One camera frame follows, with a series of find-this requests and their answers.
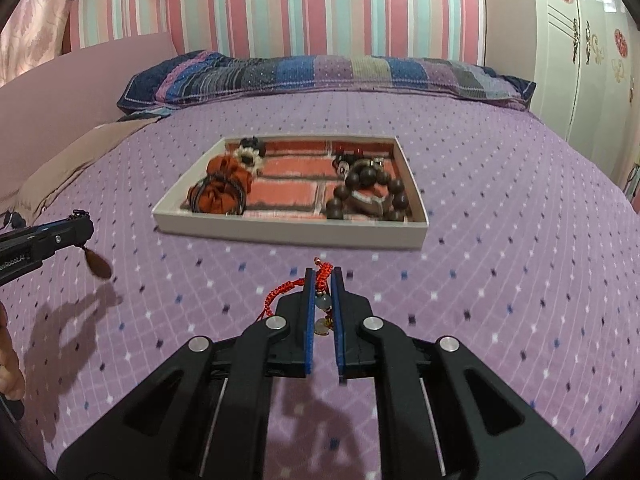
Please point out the person's left hand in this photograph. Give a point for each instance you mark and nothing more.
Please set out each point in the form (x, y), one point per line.
(10, 365)

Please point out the purple dotted bedspread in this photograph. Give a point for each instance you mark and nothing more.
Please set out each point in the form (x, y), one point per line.
(500, 285)

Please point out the pink headboard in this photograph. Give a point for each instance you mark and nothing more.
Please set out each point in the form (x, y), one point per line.
(75, 85)

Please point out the brick-pattern jewelry tray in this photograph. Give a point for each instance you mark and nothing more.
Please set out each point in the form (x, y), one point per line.
(300, 236)

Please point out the patchwork striped quilt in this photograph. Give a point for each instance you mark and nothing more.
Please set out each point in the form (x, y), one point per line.
(300, 72)

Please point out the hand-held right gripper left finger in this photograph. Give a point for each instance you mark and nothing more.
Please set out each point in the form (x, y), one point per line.
(310, 320)

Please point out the beige pillow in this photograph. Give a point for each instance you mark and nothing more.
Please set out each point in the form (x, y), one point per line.
(75, 160)

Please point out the cream flower hair clip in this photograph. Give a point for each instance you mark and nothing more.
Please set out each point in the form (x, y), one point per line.
(247, 160)

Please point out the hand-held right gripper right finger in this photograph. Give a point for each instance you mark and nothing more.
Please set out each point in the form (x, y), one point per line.
(340, 320)

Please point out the orange scrunchie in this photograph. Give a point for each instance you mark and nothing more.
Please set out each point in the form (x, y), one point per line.
(222, 185)

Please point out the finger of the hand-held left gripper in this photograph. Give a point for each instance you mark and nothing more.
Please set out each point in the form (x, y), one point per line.
(70, 235)

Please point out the pink floral curtain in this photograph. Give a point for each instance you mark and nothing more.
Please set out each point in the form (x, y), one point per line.
(35, 25)

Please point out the white wardrobe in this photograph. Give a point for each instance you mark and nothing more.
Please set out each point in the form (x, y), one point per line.
(575, 85)

